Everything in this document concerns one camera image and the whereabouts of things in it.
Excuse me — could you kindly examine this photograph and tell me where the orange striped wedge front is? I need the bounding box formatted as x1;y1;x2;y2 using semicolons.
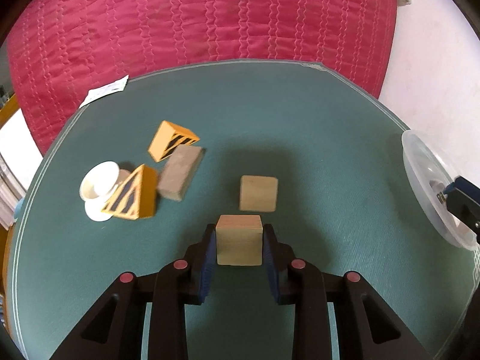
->
101;164;158;220

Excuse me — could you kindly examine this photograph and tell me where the white paper sheet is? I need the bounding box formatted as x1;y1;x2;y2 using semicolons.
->
78;75;129;108

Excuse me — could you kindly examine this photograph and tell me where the white patterned curtain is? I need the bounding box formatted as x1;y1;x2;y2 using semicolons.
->
0;156;26;229

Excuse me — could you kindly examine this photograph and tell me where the brown wooden block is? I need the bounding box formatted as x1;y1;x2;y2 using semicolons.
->
157;145;205;202

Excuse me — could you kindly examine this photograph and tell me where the wooden window sill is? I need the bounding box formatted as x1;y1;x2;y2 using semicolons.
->
0;94;20;128

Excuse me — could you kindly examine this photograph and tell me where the tan wooden wedge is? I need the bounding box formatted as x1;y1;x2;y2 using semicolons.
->
216;214;263;267

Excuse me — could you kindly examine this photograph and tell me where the red quilted blanket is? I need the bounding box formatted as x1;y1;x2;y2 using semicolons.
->
7;0;397;153

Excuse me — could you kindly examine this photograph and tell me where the beige wooden wedge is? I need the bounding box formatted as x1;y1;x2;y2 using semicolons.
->
239;175;278;213

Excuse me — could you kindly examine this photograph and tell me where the clear plastic bowl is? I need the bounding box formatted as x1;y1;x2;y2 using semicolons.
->
401;130;479;251

